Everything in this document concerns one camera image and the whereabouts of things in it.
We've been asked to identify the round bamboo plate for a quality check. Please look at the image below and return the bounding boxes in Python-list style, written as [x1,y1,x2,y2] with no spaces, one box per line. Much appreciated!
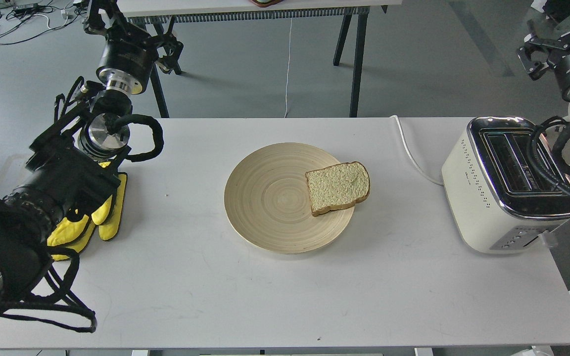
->
[224,142,355,254]

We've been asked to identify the background table with black legs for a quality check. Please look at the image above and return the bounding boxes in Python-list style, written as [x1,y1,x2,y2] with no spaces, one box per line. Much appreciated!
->
[117,0,402,117]

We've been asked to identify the thin white hanging cable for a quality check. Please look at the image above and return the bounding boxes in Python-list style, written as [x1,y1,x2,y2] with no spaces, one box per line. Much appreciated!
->
[284,18,293,118]

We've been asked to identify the cream and chrome toaster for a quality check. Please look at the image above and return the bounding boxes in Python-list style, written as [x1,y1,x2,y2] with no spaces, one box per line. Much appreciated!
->
[441,116,570,254]

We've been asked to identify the slice of bread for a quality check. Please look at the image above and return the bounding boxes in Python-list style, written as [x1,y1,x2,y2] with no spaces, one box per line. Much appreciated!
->
[305,161,371,217]

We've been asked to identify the cables and adapters on floor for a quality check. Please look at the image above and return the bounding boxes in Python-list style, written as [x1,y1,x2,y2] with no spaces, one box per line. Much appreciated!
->
[0,0,88,50]

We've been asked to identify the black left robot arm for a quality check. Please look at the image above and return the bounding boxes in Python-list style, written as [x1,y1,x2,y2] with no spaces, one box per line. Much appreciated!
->
[0,0,183,333]

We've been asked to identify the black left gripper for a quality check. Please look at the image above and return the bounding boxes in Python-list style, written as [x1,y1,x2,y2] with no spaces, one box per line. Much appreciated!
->
[3,143,128,253]

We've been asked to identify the white toaster power cable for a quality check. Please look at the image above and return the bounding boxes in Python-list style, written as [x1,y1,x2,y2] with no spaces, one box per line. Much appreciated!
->
[390,115,445,186]

